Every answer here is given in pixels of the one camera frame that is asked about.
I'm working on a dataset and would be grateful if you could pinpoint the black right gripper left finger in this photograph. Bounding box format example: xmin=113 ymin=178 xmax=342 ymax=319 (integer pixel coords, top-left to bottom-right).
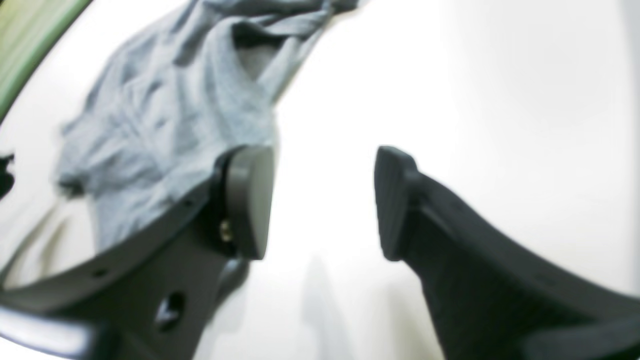
xmin=1 ymin=145 xmax=275 ymax=360

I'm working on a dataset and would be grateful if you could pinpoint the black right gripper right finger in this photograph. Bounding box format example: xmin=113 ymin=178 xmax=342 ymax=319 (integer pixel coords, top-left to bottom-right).
xmin=374 ymin=146 xmax=640 ymax=360

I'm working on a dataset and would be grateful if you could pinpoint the grey t-shirt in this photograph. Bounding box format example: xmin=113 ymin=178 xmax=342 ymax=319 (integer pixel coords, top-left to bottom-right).
xmin=54 ymin=0 xmax=359 ymax=252

